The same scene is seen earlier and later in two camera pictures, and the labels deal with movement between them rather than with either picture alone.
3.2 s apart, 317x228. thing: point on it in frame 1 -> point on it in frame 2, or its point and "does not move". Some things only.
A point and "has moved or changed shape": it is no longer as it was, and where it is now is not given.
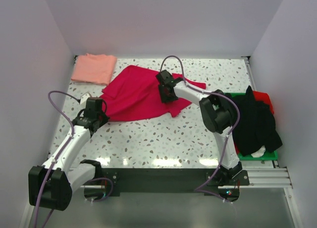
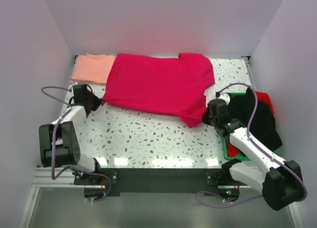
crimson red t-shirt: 133,93 has moved or changed shape
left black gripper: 104,120 -> 97,101
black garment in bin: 255,127 does not move
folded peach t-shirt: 94,69 does not move
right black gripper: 165,98 -> 204,119
